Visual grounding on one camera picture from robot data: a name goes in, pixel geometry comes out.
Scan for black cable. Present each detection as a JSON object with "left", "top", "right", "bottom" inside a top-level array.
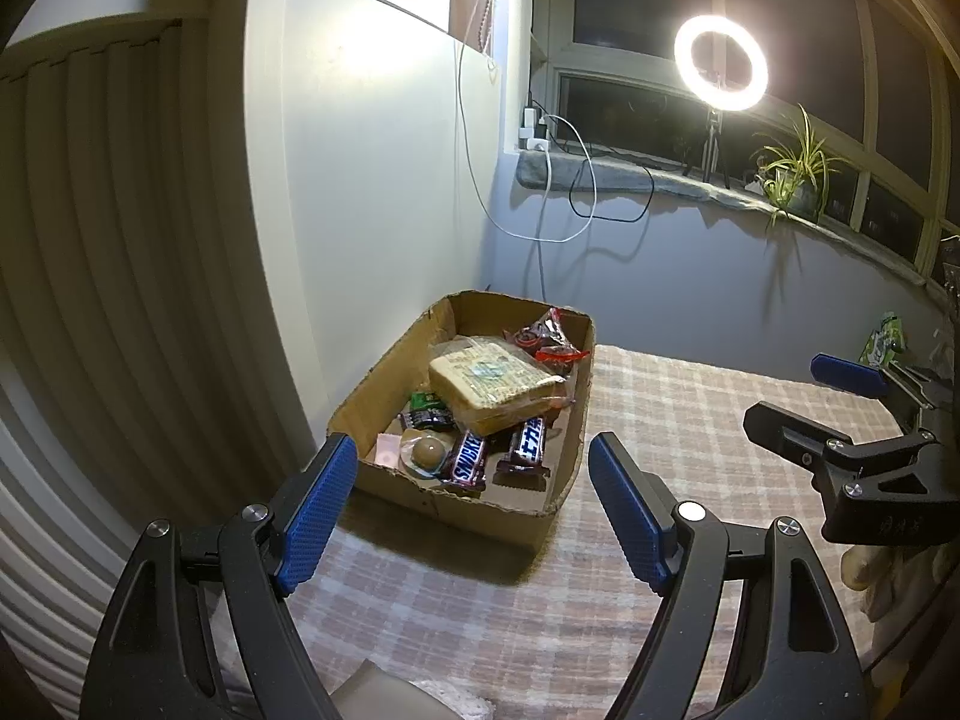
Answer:
[{"left": 568, "top": 142, "right": 653, "bottom": 224}]

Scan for brown cardboard box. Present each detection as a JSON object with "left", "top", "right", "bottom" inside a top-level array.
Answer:
[{"left": 326, "top": 290, "right": 597, "bottom": 552}]

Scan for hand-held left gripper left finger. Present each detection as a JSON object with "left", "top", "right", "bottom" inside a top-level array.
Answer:
[{"left": 86, "top": 433, "right": 359, "bottom": 720}]

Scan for clear-wrapped wafer package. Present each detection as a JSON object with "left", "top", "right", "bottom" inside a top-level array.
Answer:
[{"left": 429, "top": 337, "right": 569, "bottom": 437}]

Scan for white window frame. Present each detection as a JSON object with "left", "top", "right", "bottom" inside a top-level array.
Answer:
[{"left": 529, "top": 0, "right": 960, "bottom": 278}]

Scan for grey windowsill cloth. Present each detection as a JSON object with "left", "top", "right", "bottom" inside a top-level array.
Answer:
[{"left": 514, "top": 148, "right": 931, "bottom": 286}]

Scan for black tripod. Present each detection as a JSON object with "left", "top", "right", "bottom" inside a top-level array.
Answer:
[{"left": 682, "top": 109, "right": 732, "bottom": 188}]

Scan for brown round candy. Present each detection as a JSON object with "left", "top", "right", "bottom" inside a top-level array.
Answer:
[{"left": 397, "top": 427, "right": 455, "bottom": 477}]

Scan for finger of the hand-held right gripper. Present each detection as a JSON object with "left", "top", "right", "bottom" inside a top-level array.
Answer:
[
  {"left": 743, "top": 400, "right": 960, "bottom": 545},
  {"left": 810, "top": 352, "right": 960, "bottom": 410}
]

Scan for green printed bag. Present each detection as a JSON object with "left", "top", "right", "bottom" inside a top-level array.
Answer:
[{"left": 859, "top": 313, "right": 907, "bottom": 368}]

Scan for long white cable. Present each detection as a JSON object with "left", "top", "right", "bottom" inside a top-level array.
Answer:
[{"left": 456, "top": 0, "right": 601, "bottom": 245}]

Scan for brown chocolate bar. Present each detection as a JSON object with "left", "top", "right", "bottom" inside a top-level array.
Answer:
[
  {"left": 441, "top": 431, "right": 492, "bottom": 494},
  {"left": 493, "top": 418, "right": 552, "bottom": 475}
]

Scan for beaded blind cord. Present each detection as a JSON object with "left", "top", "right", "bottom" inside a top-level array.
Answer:
[{"left": 476, "top": 0, "right": 502, "bottom": 80}]

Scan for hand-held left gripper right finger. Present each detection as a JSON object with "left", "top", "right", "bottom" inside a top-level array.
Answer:
[{"left": 587, "top": 433, "right": 871, "bottom": 720}]

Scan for potted spider plant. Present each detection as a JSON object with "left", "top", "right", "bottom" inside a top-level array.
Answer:
[{"left": 750, "top": 105, "right": 856, "bottom": 230}]

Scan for hanging white cable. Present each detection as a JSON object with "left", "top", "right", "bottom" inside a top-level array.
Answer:
[{"left": 535, "top": 150, "right": 554, "bottom": 301}]

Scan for cream cloth bundle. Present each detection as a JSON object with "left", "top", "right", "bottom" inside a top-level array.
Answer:
[{"left": 838, "top": 540, "right": 960, "bottom": 623}]

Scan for white cabinet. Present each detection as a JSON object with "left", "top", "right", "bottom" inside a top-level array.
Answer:
[{"left": 244, "top": 0, "right": 541, "bottom": 458}]

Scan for dark candy packet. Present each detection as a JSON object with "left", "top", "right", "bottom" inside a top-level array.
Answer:
[{"left": 400, "top": 406, "right": 457, "bottom": 432}]

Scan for white plug chargers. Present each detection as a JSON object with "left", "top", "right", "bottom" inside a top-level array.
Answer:
[{"left": 517, "top": 109, "right": 552, "bottom": 152}]

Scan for ring light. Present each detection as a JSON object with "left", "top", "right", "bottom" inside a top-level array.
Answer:
[{"left": 673, "top": 13, "right": 771, "bottom": 115}]

